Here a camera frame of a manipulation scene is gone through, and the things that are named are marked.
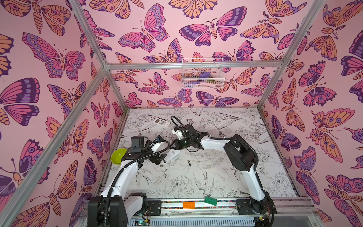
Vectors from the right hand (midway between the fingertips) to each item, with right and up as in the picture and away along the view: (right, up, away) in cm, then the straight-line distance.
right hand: (169, 145), depth 91 cm
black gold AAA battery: (+13, -11, -1) cm, 17 cm away
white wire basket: (+22, +48, +6) cm, 54 cm away
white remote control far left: (-8, +15, +19) cm, 25 cm away
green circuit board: (-12, -36, -19) cm, 42 cm away
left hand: (-5, 0, -5) cm, 8 cm away
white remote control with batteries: (+1, -6, +2) cm, 7 cm away
